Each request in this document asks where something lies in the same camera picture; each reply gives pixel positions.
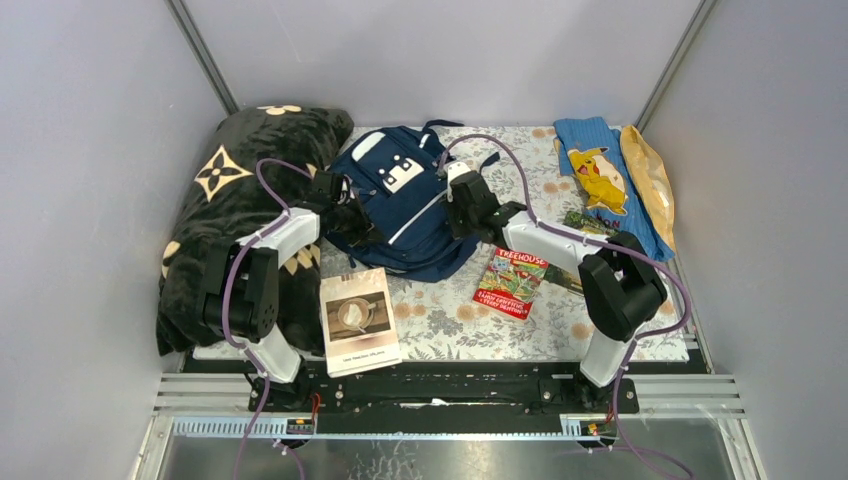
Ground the navy blue student backpack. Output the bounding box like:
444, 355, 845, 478
325, 119, 479, 283

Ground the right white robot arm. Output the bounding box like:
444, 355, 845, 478
444, 169, 668, 412

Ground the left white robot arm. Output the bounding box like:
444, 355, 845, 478
196, 172, 382, 411

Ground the yellow plastic bag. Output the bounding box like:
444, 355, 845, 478
620, 125, 676, 261

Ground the red Treehouse storybook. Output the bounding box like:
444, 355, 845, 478
472, 247, 549, 321

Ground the floral white table mat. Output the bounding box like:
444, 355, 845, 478
192, 124, 690, 363

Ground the black floral plush blanket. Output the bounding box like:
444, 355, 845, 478
155, 105, 354, 356

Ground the dark green gold book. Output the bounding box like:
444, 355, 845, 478
544, 211, 618, 296

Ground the white coffee cover book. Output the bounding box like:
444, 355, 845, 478
320, 268, 402, 378

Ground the blue Pikachu cloth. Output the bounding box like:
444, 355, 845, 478
553, 117, 674, 262

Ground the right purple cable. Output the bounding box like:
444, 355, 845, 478
437, 133, 694, 480

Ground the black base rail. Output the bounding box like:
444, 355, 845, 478
182, 357, 641, 435

